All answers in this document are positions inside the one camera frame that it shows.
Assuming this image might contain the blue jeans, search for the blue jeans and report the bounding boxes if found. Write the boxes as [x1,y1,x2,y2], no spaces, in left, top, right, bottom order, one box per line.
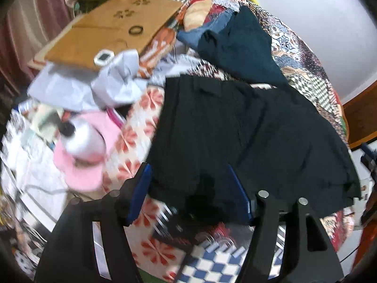
[176,13,236,50]

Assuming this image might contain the wooden wardrobe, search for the wooden wardrobe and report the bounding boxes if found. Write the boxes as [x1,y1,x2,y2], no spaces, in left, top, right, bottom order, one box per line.
[343,79,377,151]

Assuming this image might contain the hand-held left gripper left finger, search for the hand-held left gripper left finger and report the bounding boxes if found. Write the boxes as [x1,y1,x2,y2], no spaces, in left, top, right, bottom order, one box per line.
[35,162,154,283]

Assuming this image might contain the black pants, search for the black pants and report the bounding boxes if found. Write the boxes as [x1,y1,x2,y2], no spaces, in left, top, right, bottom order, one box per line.
[146,74,361,227]

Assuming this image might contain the striped pink curtain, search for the striped pink curtain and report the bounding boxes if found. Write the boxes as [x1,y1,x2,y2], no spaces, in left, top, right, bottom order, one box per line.
[0,0,77,95]

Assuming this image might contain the white digital timer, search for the white digital timer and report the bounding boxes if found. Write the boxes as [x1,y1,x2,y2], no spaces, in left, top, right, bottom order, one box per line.
[94,50,114,65]

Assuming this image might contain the white bottle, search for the white bottle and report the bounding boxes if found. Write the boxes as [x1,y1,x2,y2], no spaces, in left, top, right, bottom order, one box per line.
[60,116,107,160]

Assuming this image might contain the dark teal pants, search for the dark teal pants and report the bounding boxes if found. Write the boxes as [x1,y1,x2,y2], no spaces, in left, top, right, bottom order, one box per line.
[197,6,291,84]

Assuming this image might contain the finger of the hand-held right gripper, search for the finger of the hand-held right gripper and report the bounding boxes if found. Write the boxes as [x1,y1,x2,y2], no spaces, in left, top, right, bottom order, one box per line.
[361,142,377,167]

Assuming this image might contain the patchwork printed blanket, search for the patchwork printed blanket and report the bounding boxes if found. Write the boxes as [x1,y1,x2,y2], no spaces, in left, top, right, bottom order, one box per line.
[102,0,355,283]

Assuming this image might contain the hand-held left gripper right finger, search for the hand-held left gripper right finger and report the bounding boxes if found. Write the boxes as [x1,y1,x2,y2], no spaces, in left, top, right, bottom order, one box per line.
[225,163,345,283]

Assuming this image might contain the white crumpled cloth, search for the white crumpled cloth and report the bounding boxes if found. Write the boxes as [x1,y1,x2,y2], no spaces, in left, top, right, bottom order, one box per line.
[28,50,148,112]

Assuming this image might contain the pink cloth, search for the pink cloth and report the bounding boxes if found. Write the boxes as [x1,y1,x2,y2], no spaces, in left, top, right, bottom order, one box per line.
[53,110,124,191]

